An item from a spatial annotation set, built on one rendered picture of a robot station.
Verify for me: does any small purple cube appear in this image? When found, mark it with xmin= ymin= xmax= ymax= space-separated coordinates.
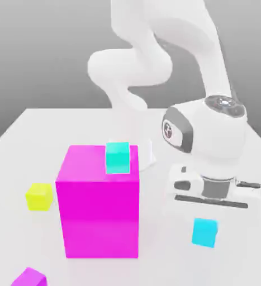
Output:
xmin=10 ymin=266 xmax=48 ymax=286

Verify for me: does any small yellow cube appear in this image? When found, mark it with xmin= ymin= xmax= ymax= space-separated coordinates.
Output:
xmin=25 ymin=183 xmax=54 ymax=212

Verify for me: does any small cyan cube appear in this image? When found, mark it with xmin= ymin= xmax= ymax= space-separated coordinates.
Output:
xmin=191 ymin=218 xmax=219 ymax=249

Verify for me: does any small turquoise cube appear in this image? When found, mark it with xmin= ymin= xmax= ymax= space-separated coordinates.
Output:
xmin=105 ymin=141 xmax=131 ymax=175

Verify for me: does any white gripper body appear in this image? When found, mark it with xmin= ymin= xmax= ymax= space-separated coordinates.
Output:
xmin=167 ymin=187 xmax=261 ymax=218

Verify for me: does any large magenta box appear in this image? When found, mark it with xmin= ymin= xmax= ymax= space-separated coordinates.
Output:
xmin=55 ymin=144 xmax=140 ymax=259

